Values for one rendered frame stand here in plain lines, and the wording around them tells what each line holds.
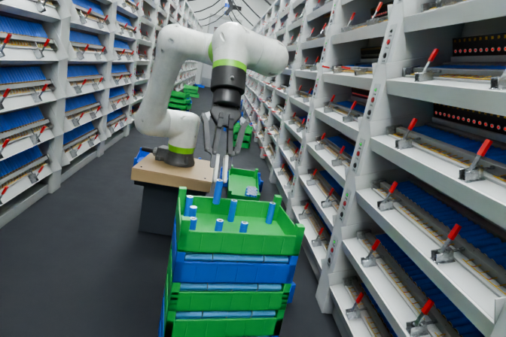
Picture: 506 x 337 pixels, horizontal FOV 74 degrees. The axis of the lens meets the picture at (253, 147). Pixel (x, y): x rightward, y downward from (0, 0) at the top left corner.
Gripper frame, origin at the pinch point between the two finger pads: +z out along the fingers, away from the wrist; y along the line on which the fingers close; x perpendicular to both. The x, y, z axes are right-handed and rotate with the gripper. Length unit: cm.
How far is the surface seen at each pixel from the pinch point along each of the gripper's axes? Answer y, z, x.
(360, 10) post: -72, -92, -48
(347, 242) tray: -51, 18, -22
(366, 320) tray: -53, 41, -14
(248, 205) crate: -11.9, 8.4, -12.9
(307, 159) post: -64, -21, -83
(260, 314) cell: -15.0, 35.9, -4.9
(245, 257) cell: -7.7, 21.1, 1.9
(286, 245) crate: -17.2, 17.6, 4.4
